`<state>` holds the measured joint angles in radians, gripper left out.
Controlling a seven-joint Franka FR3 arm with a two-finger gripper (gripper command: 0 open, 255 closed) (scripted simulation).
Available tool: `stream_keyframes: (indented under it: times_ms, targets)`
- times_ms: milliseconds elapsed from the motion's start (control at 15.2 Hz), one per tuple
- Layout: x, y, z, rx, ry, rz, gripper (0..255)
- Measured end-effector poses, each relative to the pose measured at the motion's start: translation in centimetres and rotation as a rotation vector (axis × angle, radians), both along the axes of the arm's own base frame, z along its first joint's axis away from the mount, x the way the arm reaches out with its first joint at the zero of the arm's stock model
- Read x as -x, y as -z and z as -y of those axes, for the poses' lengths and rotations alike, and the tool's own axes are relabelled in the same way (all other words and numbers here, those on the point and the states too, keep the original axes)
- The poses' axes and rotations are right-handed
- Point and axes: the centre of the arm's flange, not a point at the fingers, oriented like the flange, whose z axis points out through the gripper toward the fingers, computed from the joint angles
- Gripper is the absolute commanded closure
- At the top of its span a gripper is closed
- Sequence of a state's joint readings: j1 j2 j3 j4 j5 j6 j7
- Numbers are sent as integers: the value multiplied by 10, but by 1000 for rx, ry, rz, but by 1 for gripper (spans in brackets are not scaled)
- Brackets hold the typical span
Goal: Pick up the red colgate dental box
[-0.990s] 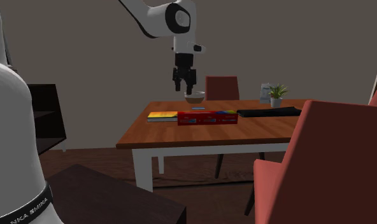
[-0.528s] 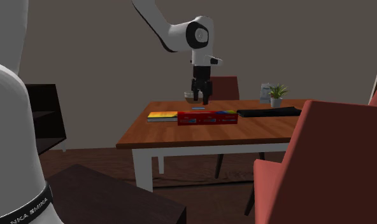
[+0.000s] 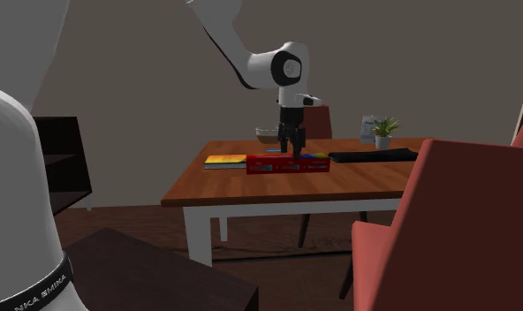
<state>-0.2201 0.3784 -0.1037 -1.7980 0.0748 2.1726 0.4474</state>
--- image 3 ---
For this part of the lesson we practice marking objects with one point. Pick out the red flat box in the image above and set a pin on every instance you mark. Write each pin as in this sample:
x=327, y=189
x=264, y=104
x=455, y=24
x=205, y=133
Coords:
x=283, y=165

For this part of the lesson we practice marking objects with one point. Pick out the wooden table with white legs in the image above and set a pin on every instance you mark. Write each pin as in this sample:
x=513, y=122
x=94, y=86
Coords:
x=287, y=185

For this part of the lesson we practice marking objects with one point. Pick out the small blue flat thing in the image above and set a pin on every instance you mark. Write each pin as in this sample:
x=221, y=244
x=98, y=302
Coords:
x=272, y=150

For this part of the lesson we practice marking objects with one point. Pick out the green plant in white pot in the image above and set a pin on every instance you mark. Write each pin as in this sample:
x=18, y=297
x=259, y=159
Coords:
x=384, y=137

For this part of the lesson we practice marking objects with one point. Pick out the white carton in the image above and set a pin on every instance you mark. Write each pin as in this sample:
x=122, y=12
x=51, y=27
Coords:
x=366, y=129

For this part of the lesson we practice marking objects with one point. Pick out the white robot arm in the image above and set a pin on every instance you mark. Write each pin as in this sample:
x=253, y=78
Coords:
x=11, y=181

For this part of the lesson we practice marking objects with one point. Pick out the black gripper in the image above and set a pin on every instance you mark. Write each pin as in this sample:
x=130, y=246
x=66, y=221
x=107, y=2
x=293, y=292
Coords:
x=291, y=117

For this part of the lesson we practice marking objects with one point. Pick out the dark robot stand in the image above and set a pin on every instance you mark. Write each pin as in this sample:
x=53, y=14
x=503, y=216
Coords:
x=149, y=275

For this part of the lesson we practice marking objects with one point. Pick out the multicoloured flat book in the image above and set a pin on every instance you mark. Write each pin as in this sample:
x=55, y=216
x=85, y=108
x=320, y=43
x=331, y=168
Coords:
x=315, y=155

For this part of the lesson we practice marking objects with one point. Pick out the dark shelf unit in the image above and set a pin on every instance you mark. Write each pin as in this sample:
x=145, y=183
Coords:
x=65, y=163

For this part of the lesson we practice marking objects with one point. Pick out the yellow and orange book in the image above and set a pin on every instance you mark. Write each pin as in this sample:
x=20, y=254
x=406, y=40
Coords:
x=225, y=161

